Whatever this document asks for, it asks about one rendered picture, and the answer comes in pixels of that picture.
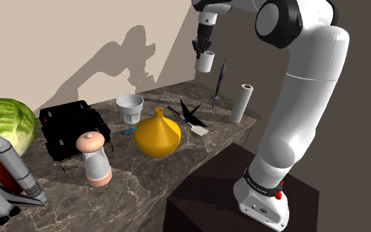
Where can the green cabbage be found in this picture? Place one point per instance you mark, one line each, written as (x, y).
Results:
(7, 122)

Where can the black toaster appliance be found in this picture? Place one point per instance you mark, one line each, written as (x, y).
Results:
(72, 128)

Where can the small blue pen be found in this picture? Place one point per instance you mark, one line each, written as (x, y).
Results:
(129, 130)

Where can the dark sword letter opener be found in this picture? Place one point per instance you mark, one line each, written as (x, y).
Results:
(219, 82)

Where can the yellow round vase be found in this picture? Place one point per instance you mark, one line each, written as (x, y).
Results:
(157, 135)

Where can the grey ribbed tumbler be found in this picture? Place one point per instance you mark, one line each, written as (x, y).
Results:
(129, 107)

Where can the black origami crane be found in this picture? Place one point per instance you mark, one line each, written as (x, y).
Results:
(190, 114)

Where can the white cup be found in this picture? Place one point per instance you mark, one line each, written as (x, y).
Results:
(205, 62)

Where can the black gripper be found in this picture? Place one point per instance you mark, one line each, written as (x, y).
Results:
(204, 36)

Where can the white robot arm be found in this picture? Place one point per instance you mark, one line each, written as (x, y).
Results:
(304, 106)

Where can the pink and grey pepper mill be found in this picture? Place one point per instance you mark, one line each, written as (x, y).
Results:
(96, 160)

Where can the white paper towel roll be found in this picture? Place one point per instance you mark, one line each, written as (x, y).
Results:
(241, 102)

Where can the dark robot stand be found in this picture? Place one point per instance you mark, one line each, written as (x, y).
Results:
(211, 199)

